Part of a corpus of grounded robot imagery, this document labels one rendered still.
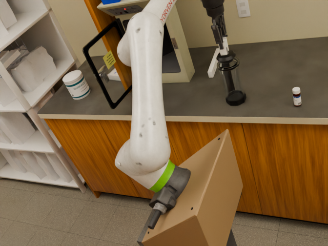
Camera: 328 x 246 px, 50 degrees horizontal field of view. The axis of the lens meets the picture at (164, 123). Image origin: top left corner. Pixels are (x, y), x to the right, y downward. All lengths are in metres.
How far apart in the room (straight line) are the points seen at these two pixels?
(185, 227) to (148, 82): 0.45
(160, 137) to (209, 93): 0.93
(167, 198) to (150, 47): 0.50
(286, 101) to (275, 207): 0.76
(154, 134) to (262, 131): 0.87
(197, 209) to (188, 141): 1.04
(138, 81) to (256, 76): 1.00
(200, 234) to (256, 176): 1.05
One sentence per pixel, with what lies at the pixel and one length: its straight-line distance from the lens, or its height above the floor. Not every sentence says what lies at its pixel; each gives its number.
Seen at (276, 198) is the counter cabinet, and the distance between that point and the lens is 2.22.
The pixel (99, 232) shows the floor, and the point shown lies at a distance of 2.82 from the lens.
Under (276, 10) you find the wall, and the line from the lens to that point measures 2.24.
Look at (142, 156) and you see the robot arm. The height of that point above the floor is 1.37.
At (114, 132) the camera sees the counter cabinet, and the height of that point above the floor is 0.77.
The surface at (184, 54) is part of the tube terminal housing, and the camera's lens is 2.05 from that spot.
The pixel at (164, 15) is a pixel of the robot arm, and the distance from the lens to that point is 1.44.
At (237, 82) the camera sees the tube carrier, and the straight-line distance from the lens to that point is 1.75.
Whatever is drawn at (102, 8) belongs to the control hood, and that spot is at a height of 1.50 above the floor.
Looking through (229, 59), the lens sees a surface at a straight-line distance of 1.68.
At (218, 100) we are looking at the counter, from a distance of 1.88.
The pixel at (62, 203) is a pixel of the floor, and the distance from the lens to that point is 3.20.
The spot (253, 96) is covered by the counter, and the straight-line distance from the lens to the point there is 1.85.
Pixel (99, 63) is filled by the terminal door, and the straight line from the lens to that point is 1.93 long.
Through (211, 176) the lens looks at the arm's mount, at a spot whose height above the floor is 1.24.
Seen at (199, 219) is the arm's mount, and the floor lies 1.21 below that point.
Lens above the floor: 2.04
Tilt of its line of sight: 37 degrees down
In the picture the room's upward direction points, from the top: 22 degrees counter-clockwise
